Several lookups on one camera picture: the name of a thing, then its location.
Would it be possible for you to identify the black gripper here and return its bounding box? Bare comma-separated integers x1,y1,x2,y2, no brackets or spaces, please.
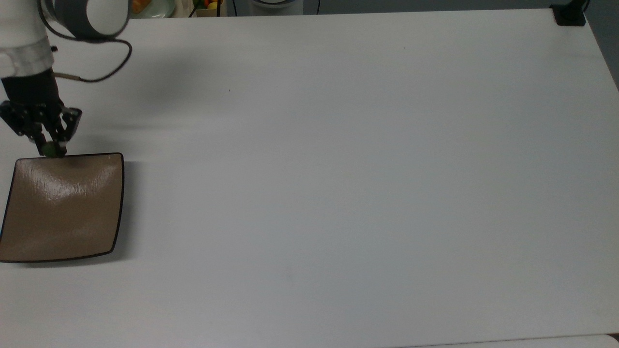
0,68,83,156

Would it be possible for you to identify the square brown ceramic plate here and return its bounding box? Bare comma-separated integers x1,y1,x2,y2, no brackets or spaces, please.
0,152,125,264

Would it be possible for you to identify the glass bowl with orange fruit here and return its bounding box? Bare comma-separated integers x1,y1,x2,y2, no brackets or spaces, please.
130,0,176,19

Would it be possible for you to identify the box of colourful toys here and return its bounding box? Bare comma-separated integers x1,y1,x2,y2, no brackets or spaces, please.
189,0,224,18

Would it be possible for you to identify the white round appliance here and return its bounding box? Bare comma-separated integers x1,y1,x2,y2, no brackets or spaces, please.
248,0,306,16

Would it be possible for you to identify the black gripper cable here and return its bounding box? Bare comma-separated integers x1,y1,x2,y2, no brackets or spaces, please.
37,0,133,84

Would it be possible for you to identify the black table clamp mount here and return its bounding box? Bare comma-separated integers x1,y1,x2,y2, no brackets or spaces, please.
550,0,588,27

